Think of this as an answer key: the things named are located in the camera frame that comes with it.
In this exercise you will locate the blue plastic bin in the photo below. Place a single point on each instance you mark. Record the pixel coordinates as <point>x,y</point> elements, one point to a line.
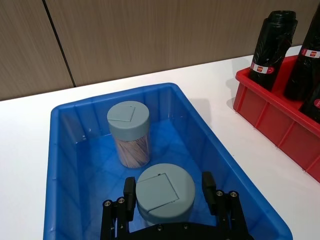
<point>105,150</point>

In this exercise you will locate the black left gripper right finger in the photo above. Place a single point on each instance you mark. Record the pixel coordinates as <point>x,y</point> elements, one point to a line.
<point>225,207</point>

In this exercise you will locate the black garbage bag roll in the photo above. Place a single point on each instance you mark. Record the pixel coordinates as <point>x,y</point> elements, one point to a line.
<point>303,62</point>
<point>312,102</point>
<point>272,47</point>

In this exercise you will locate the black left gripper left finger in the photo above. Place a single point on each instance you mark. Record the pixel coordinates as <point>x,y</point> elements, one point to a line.
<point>128,197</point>

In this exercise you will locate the red plastic bin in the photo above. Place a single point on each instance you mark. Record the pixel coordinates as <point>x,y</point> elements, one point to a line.
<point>275,110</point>

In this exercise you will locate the grey-lidded toothpick jar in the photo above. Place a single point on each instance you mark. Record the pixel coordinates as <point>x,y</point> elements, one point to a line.
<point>165,192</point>
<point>130,130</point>

